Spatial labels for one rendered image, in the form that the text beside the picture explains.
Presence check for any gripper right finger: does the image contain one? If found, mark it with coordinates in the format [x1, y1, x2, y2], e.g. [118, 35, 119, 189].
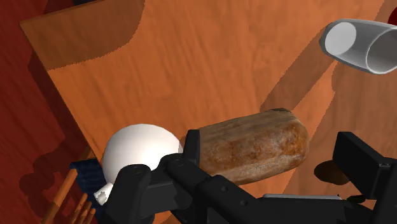
[332, 131, 397, 224]

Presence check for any brown bread loaf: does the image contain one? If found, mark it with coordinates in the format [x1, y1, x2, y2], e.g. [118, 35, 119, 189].
[197, 108, 311, 186]

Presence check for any dark brown round object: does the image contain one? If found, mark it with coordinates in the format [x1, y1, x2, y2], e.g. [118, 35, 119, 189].
[313, 160, 351, 186]

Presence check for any wooden chair with blue cushion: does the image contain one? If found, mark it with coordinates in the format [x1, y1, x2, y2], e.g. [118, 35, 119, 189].
[41, 144, 107, 224]

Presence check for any grey cup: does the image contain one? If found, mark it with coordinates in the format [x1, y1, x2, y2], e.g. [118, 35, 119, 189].
[319, 18, 397, 76]

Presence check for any red round object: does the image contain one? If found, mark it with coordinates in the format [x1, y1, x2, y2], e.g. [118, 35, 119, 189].
[387, 8, 397, 26]

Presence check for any wooden table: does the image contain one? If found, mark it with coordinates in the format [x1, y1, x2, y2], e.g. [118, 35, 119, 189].
[19, 0, 397, 224]

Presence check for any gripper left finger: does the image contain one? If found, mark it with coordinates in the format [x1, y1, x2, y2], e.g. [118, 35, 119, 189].
[104, 129, 259, 224]

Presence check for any white round object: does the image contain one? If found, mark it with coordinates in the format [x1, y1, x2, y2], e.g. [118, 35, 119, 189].
[94, 123, 185, 206]

